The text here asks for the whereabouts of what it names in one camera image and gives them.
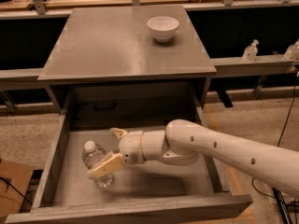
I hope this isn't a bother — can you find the black cable on floor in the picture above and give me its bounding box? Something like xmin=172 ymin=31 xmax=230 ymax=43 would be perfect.
xmin=251 ymin=75 xmax=299 ymax=200

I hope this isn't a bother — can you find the grey long bench rail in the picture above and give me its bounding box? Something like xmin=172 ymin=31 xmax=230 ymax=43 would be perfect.
xmin=0 ymin=55 xmax=292 ymax=91

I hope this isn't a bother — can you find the brown cardboard box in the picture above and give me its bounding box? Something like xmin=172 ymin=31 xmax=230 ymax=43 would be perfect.
xmin=0 ymin=160 xmax=34 ymax=217

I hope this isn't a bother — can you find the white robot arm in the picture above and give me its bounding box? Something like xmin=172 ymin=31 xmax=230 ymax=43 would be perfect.
xmin=87 ymin=119 xmax=299 ymax=199

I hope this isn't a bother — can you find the white ceramic bowl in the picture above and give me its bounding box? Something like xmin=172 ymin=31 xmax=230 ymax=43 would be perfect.
xmin=147 ymin=16 xmax=179 ymax=42

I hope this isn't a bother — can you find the grey wooden cabinet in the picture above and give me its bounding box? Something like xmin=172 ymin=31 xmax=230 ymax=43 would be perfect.
xmin=44 ymin=6 xmax=211 ymax=129

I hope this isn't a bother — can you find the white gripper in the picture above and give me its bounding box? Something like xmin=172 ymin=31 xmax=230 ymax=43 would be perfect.
xmin=86 ymin=127 xmax=144 ymax=179

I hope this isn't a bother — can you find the clear plastic water bottle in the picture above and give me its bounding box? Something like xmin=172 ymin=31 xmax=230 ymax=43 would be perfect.
xmin=82 ymin=141 xmax=114 ymax=189

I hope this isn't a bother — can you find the grey open top drawer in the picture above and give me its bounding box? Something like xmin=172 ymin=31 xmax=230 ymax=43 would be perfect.
xmin=6 ymin=108 xmax=252 ymax=224

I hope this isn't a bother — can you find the small clear sanitizer bottle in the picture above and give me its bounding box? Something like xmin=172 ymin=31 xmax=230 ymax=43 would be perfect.
xmin=242 ymin=39 xmax=259 ymax=62

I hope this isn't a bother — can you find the black floor stand bar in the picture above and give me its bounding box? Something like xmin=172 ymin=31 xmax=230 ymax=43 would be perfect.
xmin=273 ymin=189 xmax=292 ymax=224

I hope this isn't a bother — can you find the clear bottle at right edge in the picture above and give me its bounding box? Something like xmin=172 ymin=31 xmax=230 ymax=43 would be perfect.
xmin=284 ymin=40 xmax=299 ymax=61

